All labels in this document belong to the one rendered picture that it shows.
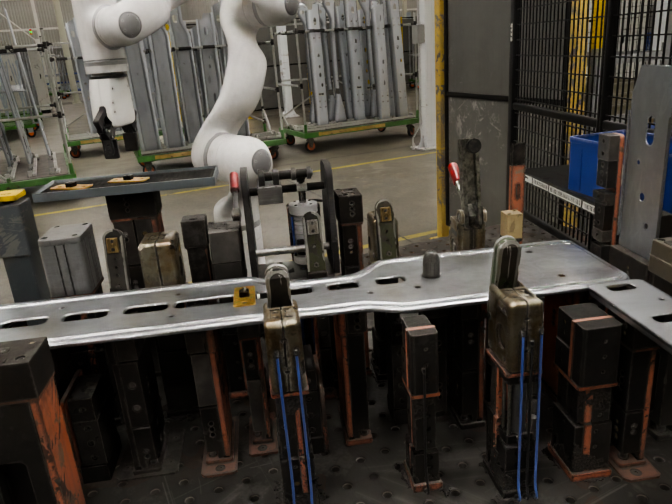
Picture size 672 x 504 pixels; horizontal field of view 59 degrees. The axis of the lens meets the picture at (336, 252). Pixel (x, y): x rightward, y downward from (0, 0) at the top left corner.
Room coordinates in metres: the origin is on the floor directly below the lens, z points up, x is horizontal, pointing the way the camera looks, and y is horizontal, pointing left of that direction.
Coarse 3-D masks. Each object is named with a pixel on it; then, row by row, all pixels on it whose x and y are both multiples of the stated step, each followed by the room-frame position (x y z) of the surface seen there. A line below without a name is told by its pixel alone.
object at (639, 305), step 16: (592, 288) 0.90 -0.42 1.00; (640, 288) 0.89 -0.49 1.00; (656, 288) 0.88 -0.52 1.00; (608, 304) 0.85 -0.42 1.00; (624, 304) 0.83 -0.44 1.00; (640, 304) 0.83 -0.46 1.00; (656, 304) 0.83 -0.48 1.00; (624, 320) 0.80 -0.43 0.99; (640, 320) 0.78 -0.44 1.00; (656, 336) 0.73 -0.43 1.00
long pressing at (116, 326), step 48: (144, 288) 1.04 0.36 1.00; (192, 288) 1.03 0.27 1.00; (384, 288) 0.97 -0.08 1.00; (432, 288) 0.95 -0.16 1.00; (480, 288) 0.94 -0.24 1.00; (528, 288) 0.92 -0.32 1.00; (576, 288) 0.92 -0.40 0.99; (0, 336) 0.88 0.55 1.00; (48, 336) 0.87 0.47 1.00; (96, 336) 0.86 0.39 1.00; (144, 336) 0.86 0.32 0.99
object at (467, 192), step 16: (464, 144) 1.18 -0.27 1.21; (480, 144) 1.15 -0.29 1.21; (464, 160) 1.17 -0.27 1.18; (464, 176) 1.17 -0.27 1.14; (464, 192) 1.16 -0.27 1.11; (480, 192) 1.16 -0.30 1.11; (464, 208) 1.16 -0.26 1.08; (480, 208) 1.16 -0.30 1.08; (464, 224) 1.15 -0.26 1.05; (480, 224) 1.15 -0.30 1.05
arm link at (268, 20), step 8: (256, 0) 1.53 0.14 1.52; (264, 0) 1.53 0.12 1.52; (272, 0) 1.53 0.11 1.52; (280, 0) 1.54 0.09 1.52; (288, 0) 1.55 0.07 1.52; (296, 0) 1.57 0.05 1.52; (256, 8) 1.57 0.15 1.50; (264, 8) 1.54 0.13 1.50; (272, 8) 1.53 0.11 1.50; (280, 8) 1.54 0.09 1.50; (288, 8) 1.55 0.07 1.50; (296, 8) 1.57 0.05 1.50; (256, 16) 1.58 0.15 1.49; (264, 16) 1.56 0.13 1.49; (272, 16) 1.55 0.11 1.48; (280, 16) 1.55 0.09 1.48; (288, 16) 1.56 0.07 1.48; (264, 24) 1.59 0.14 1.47; (272, 24) 1.58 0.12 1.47; (280, 24) 1.58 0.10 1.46
